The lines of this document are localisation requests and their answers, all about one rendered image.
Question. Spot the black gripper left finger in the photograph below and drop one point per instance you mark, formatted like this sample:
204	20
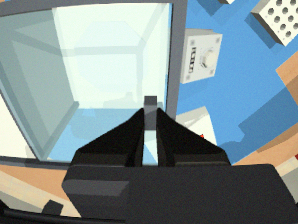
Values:
122	145

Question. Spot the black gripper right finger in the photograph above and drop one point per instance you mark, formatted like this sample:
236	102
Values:
184	148

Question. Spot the blue bench mat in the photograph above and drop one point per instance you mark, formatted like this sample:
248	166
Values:
248	103

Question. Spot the white block with rows of round holes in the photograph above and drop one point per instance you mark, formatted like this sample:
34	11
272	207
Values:
198	120

